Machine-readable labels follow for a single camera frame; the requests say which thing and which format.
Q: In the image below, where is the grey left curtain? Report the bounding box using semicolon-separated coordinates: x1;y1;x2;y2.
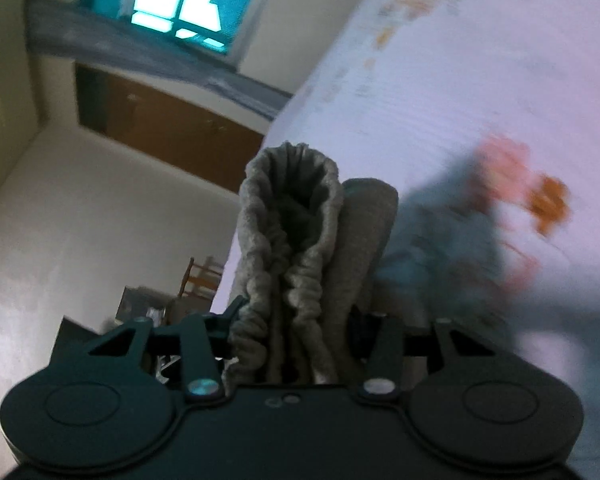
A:
26;0;291;120

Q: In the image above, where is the wooden chair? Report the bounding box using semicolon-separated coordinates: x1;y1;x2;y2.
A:
166;256;224;325

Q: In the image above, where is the pink floral bed sheet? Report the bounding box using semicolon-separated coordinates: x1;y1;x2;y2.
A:
220;0;600;480

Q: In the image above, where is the brown wooden door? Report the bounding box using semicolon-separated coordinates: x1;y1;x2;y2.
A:
74;64;263;193

